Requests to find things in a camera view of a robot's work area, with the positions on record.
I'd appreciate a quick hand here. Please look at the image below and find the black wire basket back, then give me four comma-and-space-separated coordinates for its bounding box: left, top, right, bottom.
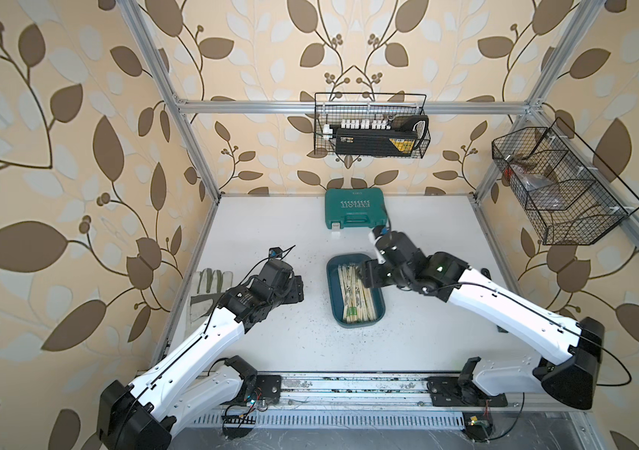
310, 91, 431, 159

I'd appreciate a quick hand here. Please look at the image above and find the black wire basket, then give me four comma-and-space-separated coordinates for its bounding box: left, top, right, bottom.
310, 91, 431, 159
491, 117, 639, 246

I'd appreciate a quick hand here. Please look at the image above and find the teal plastic storage box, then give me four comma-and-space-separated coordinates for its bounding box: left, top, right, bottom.
326, 253, 386, 328

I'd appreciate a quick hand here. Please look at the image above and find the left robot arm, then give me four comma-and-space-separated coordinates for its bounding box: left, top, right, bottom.
96, 258, 304, 449

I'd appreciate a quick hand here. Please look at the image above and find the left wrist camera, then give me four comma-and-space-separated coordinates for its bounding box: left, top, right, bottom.
268, 247, 285, 261

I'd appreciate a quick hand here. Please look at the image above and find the green tool case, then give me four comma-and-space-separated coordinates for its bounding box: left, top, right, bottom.
324, 187, 388, 230

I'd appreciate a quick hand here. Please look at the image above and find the black yellow box in basket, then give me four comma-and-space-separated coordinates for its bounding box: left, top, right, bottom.
324, 115, 431, 158

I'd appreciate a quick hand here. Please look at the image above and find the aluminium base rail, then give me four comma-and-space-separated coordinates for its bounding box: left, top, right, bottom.
127, 370, 579, 412

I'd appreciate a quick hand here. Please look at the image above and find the black wire basket right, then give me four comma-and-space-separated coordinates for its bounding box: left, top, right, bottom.
491, 117, 639, 246

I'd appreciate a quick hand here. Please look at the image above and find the wrapped chopsticks pair box left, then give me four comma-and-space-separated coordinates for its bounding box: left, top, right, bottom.
338, 265, 359, 324

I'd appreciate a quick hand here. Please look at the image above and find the wrapped chopsticks pair box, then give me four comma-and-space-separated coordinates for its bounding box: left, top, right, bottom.
338, 265, 359, 324
356, 269, 377, 322

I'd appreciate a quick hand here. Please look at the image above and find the plastic bag in basket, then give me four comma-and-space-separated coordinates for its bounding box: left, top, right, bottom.
510, 163, 561, 210

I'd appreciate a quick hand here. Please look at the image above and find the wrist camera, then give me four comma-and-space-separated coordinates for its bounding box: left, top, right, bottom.
268, 247, 285, 261
368, 225, 390, 264

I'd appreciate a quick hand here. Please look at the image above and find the grey work glove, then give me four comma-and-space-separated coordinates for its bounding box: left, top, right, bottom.
186, 268, 233, 336

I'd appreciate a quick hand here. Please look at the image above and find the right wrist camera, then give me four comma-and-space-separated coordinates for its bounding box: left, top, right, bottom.
368, 225, 390, 264

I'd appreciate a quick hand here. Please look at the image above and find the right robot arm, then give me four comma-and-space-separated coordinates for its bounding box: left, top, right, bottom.
359, 226, 605, 411

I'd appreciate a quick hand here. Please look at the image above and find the wrapped chopsticks pair box right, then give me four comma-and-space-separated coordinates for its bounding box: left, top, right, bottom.
356, 269, 377, 322

